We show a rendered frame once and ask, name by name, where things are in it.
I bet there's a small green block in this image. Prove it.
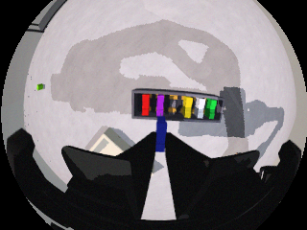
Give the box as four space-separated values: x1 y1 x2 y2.
37 84 43 91

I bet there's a yellow fuse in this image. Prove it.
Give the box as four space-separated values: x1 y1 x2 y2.
181 96 193 118

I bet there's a beige square tray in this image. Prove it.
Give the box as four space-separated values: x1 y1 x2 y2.
89 127 130 156

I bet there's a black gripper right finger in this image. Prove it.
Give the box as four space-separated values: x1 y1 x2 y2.
165 131 260 219

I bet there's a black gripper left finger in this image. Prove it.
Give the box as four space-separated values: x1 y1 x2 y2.
61 131 156 219

